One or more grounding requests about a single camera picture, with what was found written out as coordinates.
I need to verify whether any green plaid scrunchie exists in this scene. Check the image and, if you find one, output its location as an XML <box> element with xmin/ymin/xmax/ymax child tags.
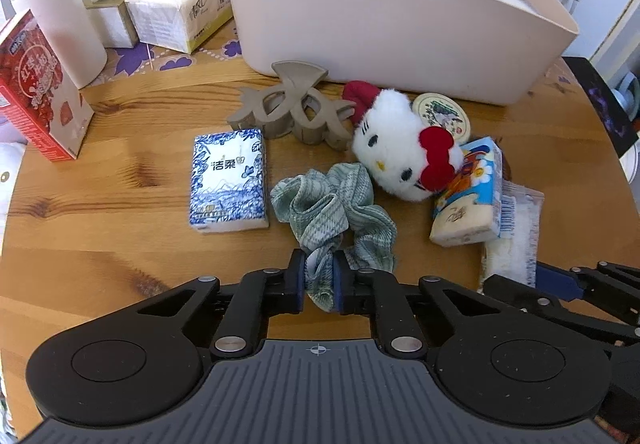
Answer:
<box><xmin>270</xmin><ymin>162</ymin><xmax>397</xmax><ymax>312</ymax></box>

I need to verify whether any blue white pocket tissue pack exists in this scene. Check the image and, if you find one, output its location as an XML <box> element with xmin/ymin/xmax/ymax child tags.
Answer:
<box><xmin>189</xmin><ymin>129</ymin><xmax>269</xmax><ymax>233</ymax></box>

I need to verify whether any cartoon print tissue pack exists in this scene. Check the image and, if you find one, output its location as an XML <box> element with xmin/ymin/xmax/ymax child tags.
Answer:
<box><xmin>430</xmin><ymin>137</ymin><xmax>502</xmax><ymax>247</ymax></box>

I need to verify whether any Hello Kitty plush toy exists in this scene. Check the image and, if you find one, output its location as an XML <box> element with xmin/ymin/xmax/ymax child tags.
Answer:
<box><xmin>343</xmin><ymin>81</ymin><xmax>464</xmax><ymax>202</ymax></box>

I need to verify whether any beige hair claw clip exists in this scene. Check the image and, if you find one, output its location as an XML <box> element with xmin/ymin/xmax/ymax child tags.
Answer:
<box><xmin>227</xmin><ymin>61</ymin><xmax>355</xmax><ymax>151</ymax></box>

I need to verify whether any round tin with plant print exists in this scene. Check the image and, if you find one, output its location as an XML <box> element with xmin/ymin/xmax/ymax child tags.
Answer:
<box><xmin>411</xmin><ymin>92</ymin><xmax>471</xmax><ymax>145</ymax></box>

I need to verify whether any clear packet of wipes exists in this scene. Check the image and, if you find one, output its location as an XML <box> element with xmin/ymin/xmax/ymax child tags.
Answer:
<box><xmin>480</xmin><ymin>181</ymin><xmax>544</xmax><ymax>288</ymax></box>

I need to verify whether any white sheep plush toy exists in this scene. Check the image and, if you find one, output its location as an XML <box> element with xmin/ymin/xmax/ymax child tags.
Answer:
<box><xmin>0</xmin><ymin>143</ymin><xmax>26</xmax><ymax>234</ymax></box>

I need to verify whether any beige plastic storage basket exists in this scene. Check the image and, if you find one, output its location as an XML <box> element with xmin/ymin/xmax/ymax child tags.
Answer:
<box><xmin>231</xmin><ymin>0</ymin><xmax>579</xmax><ymax>106</ymax></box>

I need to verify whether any red milk carton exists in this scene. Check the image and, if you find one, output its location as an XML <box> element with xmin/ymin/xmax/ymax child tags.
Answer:
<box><xmin>0</xmin><ymin>10</ymin><xmax>93</xmax><ymax>162</ymax></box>

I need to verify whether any olive tissue box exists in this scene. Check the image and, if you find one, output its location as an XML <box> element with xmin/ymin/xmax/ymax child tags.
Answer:
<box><xmin>82</xmin><ymin>0</ymin><xmax>138</xmax><ymax>48</ymax></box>

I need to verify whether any white thermos bottle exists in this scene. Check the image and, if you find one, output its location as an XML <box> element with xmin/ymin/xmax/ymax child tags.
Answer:
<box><xmin>10</xmin><ymin>0</ymin><xmax>107</xmax><ymax>88</ymax></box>

